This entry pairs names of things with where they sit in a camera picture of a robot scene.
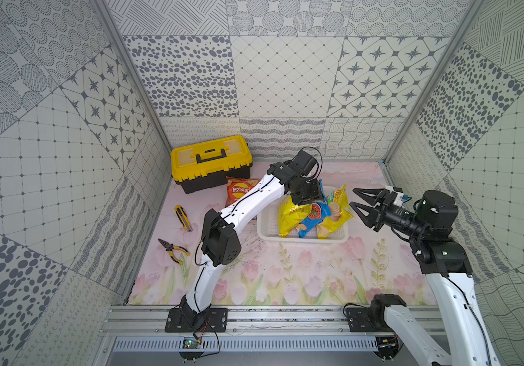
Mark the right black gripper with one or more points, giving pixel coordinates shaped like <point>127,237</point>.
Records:
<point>375,215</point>

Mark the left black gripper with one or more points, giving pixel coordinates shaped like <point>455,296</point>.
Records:
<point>306,194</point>

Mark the blue Lay's chip bag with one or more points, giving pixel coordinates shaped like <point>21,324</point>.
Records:
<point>319,212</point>

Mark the yellow Lay's bag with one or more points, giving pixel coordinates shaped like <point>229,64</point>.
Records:
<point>340,212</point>
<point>290,215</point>

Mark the red Lay's chip bag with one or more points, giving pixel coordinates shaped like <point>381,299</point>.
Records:
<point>237,188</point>

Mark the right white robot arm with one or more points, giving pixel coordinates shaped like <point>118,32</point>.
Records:
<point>447,270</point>

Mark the white plastic mesh basket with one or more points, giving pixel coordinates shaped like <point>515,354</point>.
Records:
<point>267,227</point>

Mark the floral pink table mat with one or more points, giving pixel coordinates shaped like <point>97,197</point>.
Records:
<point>276,273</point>

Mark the yellow black toolbox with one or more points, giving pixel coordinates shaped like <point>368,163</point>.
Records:
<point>209,164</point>

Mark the yellow utility knife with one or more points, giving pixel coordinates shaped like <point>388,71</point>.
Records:
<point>183,218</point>

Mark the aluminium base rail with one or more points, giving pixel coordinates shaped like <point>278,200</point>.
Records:
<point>249,329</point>

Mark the yellow handled pliers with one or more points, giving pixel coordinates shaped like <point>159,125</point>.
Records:
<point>171,249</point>

